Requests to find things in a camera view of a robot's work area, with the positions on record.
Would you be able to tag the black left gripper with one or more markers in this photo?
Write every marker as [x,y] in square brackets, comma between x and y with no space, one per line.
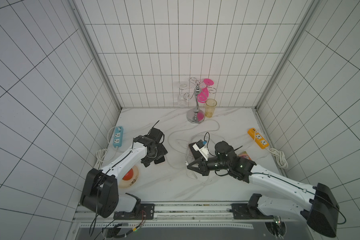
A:
[161,151]

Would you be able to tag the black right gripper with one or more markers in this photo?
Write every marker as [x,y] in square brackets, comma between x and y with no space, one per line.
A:
[204,165]

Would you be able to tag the phone pink case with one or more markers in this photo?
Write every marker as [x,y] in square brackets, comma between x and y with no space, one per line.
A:
[159,160]
[195,152]

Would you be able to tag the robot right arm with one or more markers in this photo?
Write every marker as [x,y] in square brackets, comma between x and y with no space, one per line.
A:
[315,205]

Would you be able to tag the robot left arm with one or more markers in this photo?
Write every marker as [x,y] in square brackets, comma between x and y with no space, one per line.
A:
[101,189]

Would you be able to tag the red tomato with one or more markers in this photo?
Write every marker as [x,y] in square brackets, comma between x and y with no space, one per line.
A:
[129,175]

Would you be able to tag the blue power strip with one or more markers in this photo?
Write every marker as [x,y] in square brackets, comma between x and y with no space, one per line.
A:
[118,137]

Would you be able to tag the colourful candy bag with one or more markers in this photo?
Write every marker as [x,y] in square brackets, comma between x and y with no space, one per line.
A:
[244,155]

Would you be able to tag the silver glass holder stand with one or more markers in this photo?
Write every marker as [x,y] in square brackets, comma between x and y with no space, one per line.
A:
[195,115]

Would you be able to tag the clear wine glass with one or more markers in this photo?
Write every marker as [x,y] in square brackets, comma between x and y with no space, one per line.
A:
[183,95]

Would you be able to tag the orange power strip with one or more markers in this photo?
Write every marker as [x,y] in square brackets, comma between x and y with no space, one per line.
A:
[258,138]

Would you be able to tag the yellow drinking glass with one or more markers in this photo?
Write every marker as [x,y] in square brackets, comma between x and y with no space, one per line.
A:
[210,107]

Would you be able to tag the pink wine glass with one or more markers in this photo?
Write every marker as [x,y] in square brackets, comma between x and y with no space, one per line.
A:
[206,89]

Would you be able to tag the metal base rail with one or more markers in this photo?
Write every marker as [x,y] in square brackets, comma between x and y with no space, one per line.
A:
[176,214]

